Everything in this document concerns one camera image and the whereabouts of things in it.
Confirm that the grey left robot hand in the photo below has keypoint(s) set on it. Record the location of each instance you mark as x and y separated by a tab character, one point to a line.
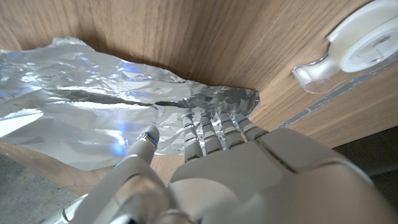
248	186

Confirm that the crinkled aluminum foil sheet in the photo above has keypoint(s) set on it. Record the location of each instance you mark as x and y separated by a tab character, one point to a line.
93	99

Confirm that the grey tape outline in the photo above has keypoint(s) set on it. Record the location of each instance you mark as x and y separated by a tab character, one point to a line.
335	93

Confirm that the white tape roll clear dispenser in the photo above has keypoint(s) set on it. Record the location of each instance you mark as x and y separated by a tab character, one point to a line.
357	49

